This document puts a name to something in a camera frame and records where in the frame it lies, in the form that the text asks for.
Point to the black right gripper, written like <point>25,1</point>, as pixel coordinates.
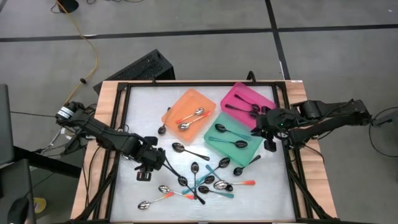
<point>276,124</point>

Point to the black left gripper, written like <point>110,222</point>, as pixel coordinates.
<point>143,155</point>

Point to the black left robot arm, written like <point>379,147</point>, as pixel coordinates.
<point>102,137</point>

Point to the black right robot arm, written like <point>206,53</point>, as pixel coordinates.
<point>335,116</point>

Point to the pink plastic tray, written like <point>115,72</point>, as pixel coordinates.
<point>248,90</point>

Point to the teal plastic tray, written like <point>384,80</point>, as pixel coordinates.
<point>230,152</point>

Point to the orange plastic tray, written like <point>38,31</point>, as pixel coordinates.
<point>186,102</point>

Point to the black desk beam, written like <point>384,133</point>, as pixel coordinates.
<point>46,161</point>

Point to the yellow floor sticker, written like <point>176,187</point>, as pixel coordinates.
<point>40,205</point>

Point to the grey floor box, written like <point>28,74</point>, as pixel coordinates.
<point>387,119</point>

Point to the black computer mouse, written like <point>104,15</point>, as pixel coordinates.
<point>18,211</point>

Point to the black computer monitor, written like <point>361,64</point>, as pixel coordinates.
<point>6,124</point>

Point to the black round floor stand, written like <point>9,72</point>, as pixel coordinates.
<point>68,5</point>

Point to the black mount bracket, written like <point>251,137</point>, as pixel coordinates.
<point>251,77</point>

